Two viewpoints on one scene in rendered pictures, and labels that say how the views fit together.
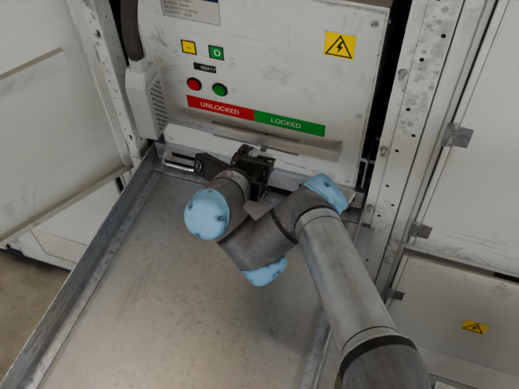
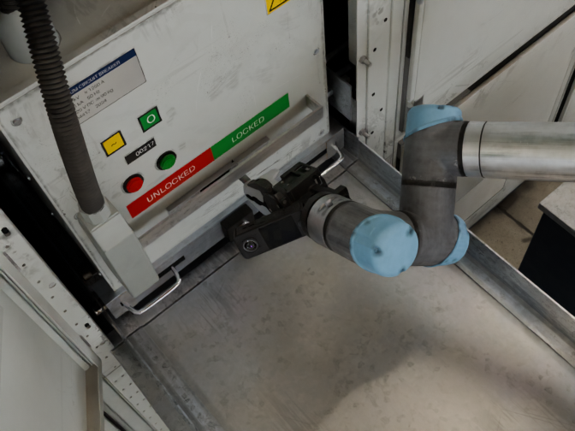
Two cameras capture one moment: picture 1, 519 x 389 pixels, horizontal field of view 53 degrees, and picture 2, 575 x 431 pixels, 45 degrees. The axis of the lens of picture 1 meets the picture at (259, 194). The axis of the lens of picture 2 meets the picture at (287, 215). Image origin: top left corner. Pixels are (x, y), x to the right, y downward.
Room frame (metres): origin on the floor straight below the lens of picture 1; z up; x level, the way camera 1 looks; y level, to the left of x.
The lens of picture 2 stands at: (0.35, 0.48, 1.95)
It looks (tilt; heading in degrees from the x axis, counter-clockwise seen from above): 58 degrees down; 307
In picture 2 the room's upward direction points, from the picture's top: 9 degrees counter-clockwise
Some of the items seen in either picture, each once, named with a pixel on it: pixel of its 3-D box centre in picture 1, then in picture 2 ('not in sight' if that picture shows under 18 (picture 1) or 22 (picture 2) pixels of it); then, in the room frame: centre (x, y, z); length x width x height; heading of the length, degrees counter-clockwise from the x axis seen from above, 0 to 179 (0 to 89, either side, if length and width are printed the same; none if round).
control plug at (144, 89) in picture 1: (148, 97); (116, 245); (0.85, 0.23, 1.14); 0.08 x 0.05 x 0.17; 159
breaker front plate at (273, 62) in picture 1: (252, 94); (205, 130); (0.84, 0.01, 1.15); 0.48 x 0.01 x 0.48; 69
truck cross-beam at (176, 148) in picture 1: (258, 167); (226, 211); (0.85, 0.00, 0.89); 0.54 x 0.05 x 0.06; 69
